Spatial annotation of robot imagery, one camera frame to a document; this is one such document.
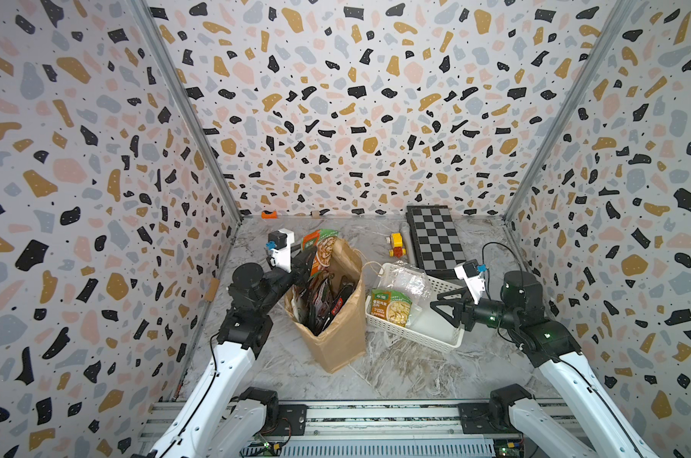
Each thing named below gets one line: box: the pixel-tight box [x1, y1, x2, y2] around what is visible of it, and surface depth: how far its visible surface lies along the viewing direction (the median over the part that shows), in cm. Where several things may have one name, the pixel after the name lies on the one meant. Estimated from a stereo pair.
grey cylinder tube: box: [398, 221, 418, 268], surface depth 112 cm
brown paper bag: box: [284, 238, 367, 375], surface depth 72 cm
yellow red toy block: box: [389, 232, 407, 259], surface depth 111 cm
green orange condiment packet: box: [301, 229, 339, 278], surface depth 77 cm
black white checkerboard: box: [405, 205, 467, 280], surface depth 115 cm
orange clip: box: [260, 209, 278, 220], surface depth 127 cm
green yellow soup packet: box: [370, 289, 414, 328], surface depth 89 cm
